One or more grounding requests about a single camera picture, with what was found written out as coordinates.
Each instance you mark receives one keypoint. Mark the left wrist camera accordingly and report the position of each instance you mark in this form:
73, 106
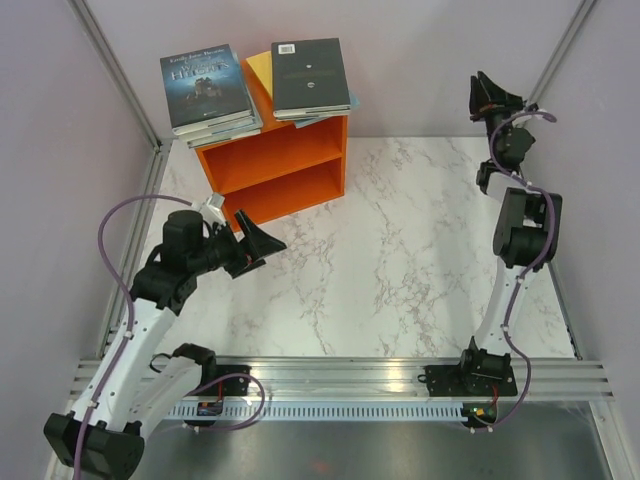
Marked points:
212, 209

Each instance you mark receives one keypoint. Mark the orange wooden shelf box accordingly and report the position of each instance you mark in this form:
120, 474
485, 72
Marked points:
282, 170

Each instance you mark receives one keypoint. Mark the white slotted cable duct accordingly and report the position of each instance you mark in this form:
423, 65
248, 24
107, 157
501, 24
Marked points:
240, 410

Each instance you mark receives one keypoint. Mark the teal ocean cover book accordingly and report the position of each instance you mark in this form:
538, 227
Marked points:
211, 96

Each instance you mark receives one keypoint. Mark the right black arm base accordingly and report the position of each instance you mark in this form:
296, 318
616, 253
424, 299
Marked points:
448, 380

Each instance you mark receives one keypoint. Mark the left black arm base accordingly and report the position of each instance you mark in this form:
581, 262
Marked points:
221, 381

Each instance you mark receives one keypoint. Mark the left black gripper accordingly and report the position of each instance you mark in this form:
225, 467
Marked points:
257, 244

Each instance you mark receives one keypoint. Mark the grey book with barcode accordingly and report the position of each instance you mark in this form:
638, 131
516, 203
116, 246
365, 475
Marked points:
225, 135

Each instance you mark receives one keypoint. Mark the aluminium frame rail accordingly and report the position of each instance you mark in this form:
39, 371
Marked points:
324, 378

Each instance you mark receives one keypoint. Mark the black book with barcode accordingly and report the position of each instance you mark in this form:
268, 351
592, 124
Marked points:
309, 79

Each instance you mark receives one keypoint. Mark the purple nebula cover book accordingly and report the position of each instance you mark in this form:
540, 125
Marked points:
307, 119

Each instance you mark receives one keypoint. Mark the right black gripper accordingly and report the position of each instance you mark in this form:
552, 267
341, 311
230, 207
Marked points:
500, 100

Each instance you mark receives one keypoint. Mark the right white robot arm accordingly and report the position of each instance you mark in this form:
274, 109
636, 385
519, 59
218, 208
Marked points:
525, 237

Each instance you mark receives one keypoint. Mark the dark blue Wuthering Heights book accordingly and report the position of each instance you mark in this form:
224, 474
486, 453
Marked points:
171, 64

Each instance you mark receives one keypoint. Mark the green fantasy cover book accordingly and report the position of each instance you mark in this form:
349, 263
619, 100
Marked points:
207, 142

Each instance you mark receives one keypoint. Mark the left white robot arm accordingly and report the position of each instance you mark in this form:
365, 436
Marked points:
105, 431

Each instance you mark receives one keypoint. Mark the yellow book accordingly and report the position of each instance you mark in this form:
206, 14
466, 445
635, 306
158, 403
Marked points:
261, 64

